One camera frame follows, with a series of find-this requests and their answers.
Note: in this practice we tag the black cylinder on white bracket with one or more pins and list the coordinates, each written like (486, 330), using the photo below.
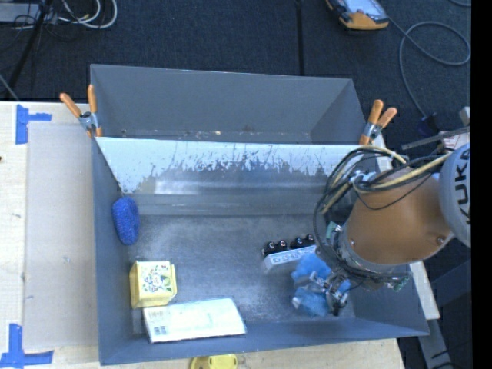
(336, 309)

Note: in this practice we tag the yellow printed box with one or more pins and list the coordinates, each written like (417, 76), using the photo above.
(153, 283)

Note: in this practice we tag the black batteries in white packet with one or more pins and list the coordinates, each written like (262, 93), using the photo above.
(286, 254)

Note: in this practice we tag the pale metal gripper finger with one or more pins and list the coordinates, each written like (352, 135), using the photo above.
(306, 299)
(312, 281)

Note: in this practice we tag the blue scrub sponge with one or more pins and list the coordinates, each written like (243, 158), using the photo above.
(126, 219)

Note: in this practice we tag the grey metal bin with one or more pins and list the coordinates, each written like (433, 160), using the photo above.
(215, 252)

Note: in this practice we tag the white flat box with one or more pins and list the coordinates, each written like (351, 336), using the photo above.
(194, 320)

